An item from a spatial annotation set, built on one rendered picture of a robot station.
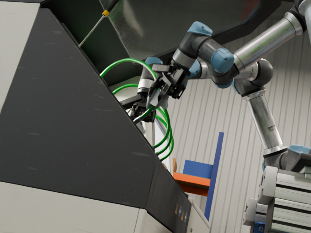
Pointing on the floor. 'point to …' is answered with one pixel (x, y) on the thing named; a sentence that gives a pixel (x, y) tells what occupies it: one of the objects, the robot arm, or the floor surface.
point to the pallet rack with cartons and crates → (200, 176)
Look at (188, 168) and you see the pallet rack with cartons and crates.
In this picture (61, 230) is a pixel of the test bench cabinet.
